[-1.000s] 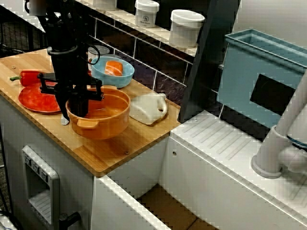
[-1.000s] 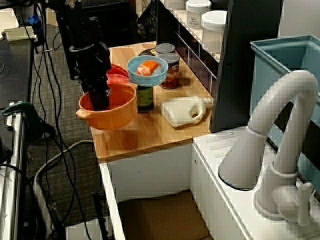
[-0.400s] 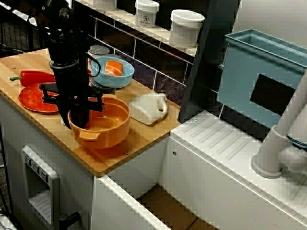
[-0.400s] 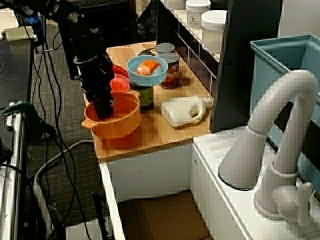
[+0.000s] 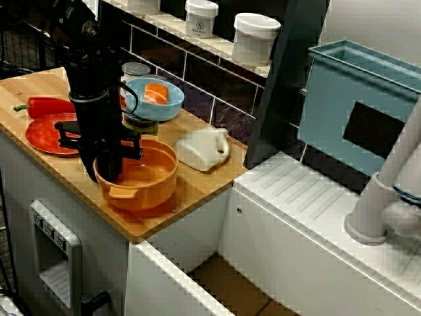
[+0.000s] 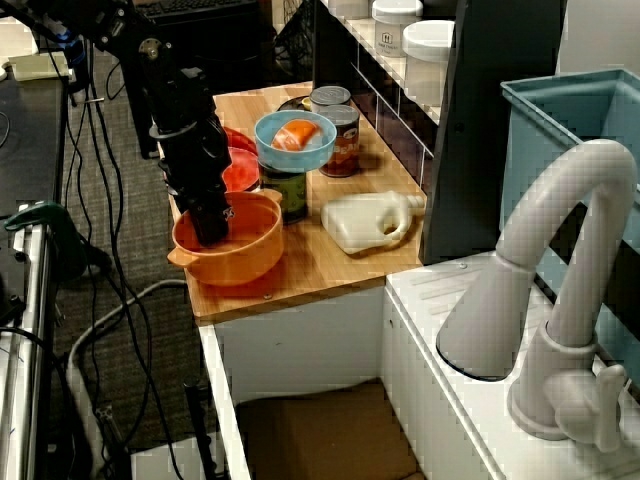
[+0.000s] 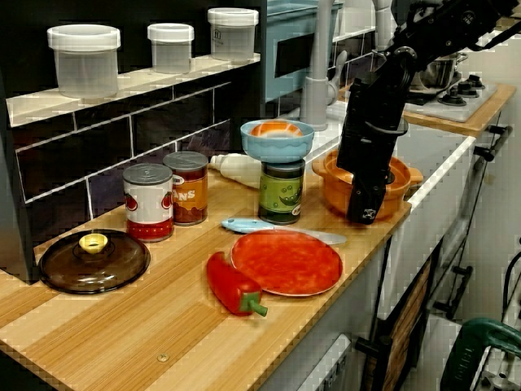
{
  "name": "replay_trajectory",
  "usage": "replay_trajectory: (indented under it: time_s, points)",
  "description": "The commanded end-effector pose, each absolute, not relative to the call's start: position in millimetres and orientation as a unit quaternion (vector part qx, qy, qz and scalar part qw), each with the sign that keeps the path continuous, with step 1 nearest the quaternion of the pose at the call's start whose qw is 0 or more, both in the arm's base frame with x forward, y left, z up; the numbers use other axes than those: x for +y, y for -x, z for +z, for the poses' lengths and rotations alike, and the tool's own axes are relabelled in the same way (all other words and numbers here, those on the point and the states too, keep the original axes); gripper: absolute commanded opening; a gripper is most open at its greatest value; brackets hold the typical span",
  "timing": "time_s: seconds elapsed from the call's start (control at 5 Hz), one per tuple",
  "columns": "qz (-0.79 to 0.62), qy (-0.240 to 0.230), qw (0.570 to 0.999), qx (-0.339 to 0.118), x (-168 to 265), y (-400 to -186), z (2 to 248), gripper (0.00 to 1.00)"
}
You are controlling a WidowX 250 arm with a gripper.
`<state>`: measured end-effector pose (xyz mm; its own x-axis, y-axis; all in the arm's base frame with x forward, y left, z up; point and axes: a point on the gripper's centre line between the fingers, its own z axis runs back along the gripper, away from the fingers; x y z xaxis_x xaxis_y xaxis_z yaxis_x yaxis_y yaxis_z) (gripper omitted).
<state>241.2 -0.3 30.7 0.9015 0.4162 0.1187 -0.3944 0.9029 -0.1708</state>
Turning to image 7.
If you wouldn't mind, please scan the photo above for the red round plate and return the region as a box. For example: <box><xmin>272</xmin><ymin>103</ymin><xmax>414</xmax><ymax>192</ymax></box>
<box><xmin>230</xmin><ymin>229</ymin><xmax>344</xmax><ymax>297</ymax></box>

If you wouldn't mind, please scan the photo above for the wood panel cabinet door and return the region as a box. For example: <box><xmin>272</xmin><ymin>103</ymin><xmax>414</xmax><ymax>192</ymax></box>
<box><xmin>382</xmin><ymin>239</ymin><xmax>443</xmax><ymax>391</ymax></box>

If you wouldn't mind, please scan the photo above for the brown transparent pot lid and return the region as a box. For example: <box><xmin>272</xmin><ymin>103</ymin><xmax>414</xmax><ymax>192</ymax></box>
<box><xmin>38</xmin><ymin>228</ymin><xmax>152</xmax><ymax>296</ymax></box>

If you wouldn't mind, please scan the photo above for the tomato print toy can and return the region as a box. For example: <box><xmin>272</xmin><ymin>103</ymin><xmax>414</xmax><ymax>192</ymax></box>
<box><xmin>122</xmin><ymin>163</ymin><xmax>176</xmax><ymax>244</ymax></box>

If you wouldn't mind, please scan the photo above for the small metal pot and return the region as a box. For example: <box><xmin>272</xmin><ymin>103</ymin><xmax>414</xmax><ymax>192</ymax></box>
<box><xmin>410</xmin><ymin>51</ymin><xmax>470</xmax><ymax>91</ymax></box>

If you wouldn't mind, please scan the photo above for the blue handled toy knife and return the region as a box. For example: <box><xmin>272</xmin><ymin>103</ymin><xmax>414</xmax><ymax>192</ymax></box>
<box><xmin>221</xmin><ymin>217</ymin><xmax>348</xmax><ymax>246</ymax></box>

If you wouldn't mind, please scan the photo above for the white toy kitchen cabinet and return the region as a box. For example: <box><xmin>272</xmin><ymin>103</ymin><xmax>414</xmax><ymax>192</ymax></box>
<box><xmin>260</xmin><ymin>134</ymin><xmax>521</xmax><ymax>391</ymax></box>

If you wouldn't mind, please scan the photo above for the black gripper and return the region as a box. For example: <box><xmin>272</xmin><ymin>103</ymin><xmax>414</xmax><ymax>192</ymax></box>
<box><xmin>336</xmin><ymin>72</ymin><xmax>409</xmax><ymax>226</ymax></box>

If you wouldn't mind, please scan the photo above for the small white lidded jar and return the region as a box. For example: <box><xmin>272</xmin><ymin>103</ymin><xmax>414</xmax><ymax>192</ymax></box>
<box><xmin>147</xmin><ymin>23</ymin><xmax>195</xmax><ymax>76</ymax></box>

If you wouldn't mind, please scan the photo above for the orange white salmon sushi toy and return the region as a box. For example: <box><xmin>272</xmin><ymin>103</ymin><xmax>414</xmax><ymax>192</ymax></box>
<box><xmin>249</xmin><ymin>122</ymin><xmax>304</xmax><ymax>139</ymax></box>

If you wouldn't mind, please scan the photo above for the teal plastic bin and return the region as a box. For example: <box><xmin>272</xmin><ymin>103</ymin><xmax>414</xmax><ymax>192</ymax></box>
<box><xmin>264</xmin><ymin>0</ymin><xmax>344</xmax><ymax>103</ymax></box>

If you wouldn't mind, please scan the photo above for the cream plastic jug bottle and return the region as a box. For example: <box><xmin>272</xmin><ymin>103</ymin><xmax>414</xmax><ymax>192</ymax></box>
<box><xmin>209</xmin><ymin>153</ymin><xmax>264</xmax><ymax>191</ymax></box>

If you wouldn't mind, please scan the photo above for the grey toy dispenser panel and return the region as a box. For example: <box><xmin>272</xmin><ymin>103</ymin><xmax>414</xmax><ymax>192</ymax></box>
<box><xmin>313</xmin><ymin>333</ymin><xmax>352</xmax><ymax>389</ymax></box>

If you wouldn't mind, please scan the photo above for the orange plastic toy pot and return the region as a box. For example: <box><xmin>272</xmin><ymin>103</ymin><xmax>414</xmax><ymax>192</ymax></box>
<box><xmin>312</xmin><ymin>149</ymin><xmax>425</xmax><ymax>223</ymax></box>

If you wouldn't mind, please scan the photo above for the orange beans toy can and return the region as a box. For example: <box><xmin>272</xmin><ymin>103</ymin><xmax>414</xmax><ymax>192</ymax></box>
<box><xmin>162</xmin><ymin>151</ymin><xmax>210</xmax><ymax>226</ymax></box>

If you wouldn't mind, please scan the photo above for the dark grey cabinet post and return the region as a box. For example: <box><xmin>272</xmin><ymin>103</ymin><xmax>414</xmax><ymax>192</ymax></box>
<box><xmin>227</xmin><ymin>52</ymin><xmax>268</xmax><ymax>158</ymax></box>
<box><xmin>0</xmin><ymin>64</ymin><xmax>40</xmax><ymax>284</ymax></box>

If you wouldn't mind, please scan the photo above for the grey toy faucet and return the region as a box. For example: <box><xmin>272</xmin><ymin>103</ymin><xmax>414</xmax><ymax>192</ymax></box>
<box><xmin>299</xmin><ymin>0</ymin><xmax>394</xmax><ymax>132</ymax></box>

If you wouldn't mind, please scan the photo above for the light blue plastic bowl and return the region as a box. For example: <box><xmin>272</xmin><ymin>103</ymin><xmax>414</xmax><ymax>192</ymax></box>
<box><xmin>239</xmin><ymin>119</ymin><xmax>316</xmax><ymax>165</ymax></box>

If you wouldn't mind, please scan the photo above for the green bar clamp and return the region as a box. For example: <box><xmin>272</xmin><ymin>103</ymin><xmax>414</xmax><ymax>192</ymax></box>
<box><xmin>439</xmin><ymin>317</ymin><xmax>521</xmax><ymax>391</ymax></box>

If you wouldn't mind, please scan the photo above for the white toy stove top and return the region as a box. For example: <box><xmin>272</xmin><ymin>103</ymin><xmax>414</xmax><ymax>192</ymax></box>
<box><xmin>401</xmin><ymin>72</ymin><xmax>500</xmax><ymax>124</ymax></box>

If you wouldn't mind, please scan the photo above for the white lidded plastic jar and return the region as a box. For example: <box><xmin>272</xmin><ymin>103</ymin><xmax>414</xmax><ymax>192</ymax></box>
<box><xmin>207</xmin><ymin>7</ymin><xmax>261</xmax><ymax>64</ymax></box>
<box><xmin>46</xmin><ymin>24</ymin><xmax>122</xmax><ymax>99</ymax></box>

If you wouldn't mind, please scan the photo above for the black tile backsplash shelf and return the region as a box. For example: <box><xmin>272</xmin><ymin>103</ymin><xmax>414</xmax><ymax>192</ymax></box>
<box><xmin>6</xmin><ymin>52</ymin><xmax>262</xmax><ymax>254</ymax></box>

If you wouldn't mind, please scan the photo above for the red toy bell pepper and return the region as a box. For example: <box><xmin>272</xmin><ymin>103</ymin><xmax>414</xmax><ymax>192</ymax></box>
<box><xmin>206</xmin><ymin>251</ymin><xmax>270</xmax><ymax>319</ymax></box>

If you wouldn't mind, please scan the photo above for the green pea can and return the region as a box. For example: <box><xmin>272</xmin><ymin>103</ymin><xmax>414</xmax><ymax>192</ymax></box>
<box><xmin>258</xmin><ymin>159</ymin><xmax>306</xmax><ymax>226</ymax></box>

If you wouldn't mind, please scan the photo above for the black bar handle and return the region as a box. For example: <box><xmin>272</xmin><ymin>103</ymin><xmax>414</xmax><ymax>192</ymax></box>
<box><xmin>355</xmin><ymin>336</ymin><xmax>392</xmax><ymax>358</ymax></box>
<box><xmin>433</xmin><ymin>265</ymin><xmax>475</xmax><ymax>320</ymax></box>
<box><xmin>474</xmin><ymin>125</ymin><xmax>514</xmax><ymax>162</ymax></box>

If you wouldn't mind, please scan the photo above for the wooden stove countertop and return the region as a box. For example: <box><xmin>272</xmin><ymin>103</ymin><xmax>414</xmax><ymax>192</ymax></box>
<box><xmin>337</xmin><ymin>83</ymin><xmax>518</xmax><ymax>138</ymax></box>

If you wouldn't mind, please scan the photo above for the wooden countertop board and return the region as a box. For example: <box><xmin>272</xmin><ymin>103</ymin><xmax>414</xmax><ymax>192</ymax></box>
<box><xmin>0</xmin><ymin>162</ymin><xmax>413</xmax><ymax>391</ymax></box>

